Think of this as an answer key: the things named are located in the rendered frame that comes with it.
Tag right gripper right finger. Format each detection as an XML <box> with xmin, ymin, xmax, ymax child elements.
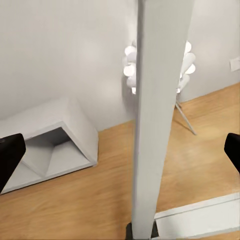
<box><xmin>224</xmin><ymin>133</ymin><xmax>240</xmax><ymax>173</ymax></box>

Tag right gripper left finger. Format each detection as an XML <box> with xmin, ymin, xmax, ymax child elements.
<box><xmin>0</xmin><ymin>133</ymin><xmax>26</xmax><ymax>193</ymax></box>

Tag camera tripod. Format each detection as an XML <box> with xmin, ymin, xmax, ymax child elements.
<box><xmin>126</xmin><ymin>0</ymin><xmax>240</xmax><ymax>240</ymax></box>

